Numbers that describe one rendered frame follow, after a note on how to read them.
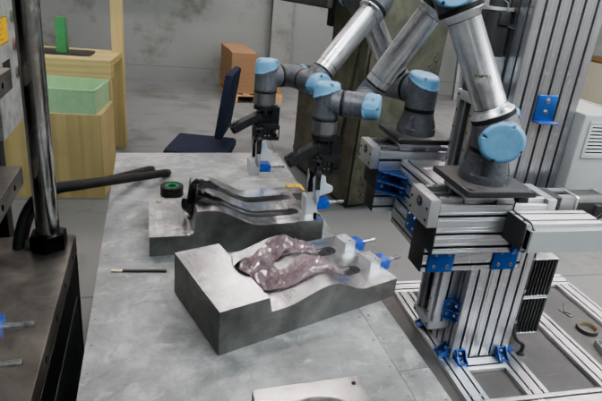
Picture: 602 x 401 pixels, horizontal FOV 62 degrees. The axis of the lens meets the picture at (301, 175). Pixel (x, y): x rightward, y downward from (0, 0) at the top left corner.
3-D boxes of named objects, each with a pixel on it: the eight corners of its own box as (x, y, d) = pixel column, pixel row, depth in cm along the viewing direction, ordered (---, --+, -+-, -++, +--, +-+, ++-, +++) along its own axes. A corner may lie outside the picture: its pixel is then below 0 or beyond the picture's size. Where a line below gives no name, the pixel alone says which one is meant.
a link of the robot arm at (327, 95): (341, 85, 138) (311, 81, 140) (337, 124, 142) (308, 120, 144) (346, 81, 146) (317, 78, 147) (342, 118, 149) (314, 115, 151)
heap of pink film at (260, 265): (311, 246, 141) (313, 221, 138) (350, 277, 127) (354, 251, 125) (227, 267, 127) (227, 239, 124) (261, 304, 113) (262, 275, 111)
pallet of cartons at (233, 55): (270, 88, 781) (272, 45, 758) (282, 105, 681) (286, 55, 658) (219, 85, 762) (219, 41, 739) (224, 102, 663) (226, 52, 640)
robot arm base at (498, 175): (491, 169, 163) (497, 140, 159) (519, 187, 149) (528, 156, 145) (448, 168, 159) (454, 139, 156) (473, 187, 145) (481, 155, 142)
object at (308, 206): (339, 206, 161) (341, 190, 160) (345, 212, 157) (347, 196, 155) (300, 208, 158) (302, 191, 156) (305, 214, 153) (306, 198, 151)
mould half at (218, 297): (334, 251, 152) (339, 217, 148) (393, 295, 132) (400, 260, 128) (174, 291, 125) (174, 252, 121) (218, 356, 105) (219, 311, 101)
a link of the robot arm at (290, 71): (315, 90, 171) (288, 91, 165) (296, 83, 179) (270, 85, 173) (318, 67, 168) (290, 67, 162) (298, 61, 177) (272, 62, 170)
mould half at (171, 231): (297, 209, 177) (301, 174, 172) (321, 246, 153) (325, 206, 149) (149, 215, 162) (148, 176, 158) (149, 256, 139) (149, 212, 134)
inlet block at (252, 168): (281, 170, 183) (283, 157, 181) (285, 175, 179) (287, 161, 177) (246, 170, 179) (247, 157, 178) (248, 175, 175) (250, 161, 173)
